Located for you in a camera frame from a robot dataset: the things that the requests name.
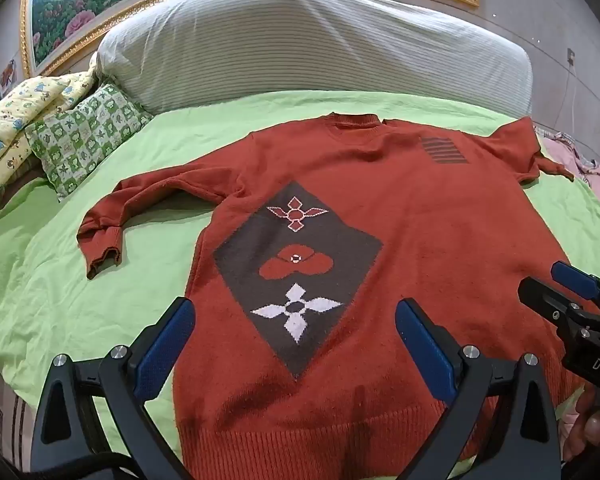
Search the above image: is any pink printed cloth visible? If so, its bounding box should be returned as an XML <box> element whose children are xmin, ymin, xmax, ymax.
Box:
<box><xmin>534</xmin><ymin>125</ymin><xmax>600</xmax><ymax>211</ymax></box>

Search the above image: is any gold framed floral painting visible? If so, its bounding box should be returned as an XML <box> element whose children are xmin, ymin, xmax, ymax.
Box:
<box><xmin>20</xmin><ymin>0</ymin><xmax>481</xmax><ymax>78</ymax></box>

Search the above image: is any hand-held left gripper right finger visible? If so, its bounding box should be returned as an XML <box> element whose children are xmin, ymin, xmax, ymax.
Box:
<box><xmin>395</xmin><ymin>298</ymin><xmax>565</xmax><ymax>480</ymax></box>

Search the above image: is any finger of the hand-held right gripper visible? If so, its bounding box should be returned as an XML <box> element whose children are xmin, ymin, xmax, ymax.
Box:
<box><xmin>518</xmin><ymin>277</ymin><xmax>573</xmax><ymax>332</ymax></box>
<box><xmin>550</xmin><ymin>261</ymin><xmax>600</xmax><ymax>303</ymax></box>

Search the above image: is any person's right hand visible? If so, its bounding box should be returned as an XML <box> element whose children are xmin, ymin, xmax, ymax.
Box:
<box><xmin>564</xmin><ymin>385</ymin><xmax>600</xmax><ymax>466</ymax></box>

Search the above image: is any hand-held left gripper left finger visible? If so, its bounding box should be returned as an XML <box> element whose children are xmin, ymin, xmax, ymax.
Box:
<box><xmin>30</xmin><ymin>296</ymin><xmax>197</xmax><ymax>480</ymax></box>

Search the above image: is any rust red patterned sweater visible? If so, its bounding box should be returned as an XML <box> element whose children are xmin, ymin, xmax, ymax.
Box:
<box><xmin>76</xmin><ymin>112</ymin><xmax>588</xmax><ymax>480</ymax></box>

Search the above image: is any light green bed sheet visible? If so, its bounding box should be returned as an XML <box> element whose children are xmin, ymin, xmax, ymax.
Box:
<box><xmin>0</xmin><ymin>90</ymin><xmax>600</xmax><ymax>480</ymax></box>

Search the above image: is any wall socket with white cable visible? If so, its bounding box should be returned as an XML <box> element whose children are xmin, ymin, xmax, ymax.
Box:
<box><xmin>566</xmin><ymin>48</ymin><xmax>581</xmax><ymax>126</ymax></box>

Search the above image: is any green patterned pillow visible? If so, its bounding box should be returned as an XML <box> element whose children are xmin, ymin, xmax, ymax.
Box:
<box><xmin>25</xmin><ymin>83</ymin><xmax>154</xmax><ymax>203</ymax></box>

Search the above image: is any yellow patterned quilt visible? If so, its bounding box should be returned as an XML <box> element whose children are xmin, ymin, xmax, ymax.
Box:
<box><xmin>0</xmin><ymin>69</ymin><xmax>100</xmax><ymax>225</ymax></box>

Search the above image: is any grey striped bolster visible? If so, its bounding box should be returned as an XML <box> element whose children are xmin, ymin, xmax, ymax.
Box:
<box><xmin>96</xmin><ymin>0</ymin><xmax>534</xmax><ymax>117</ymax></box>

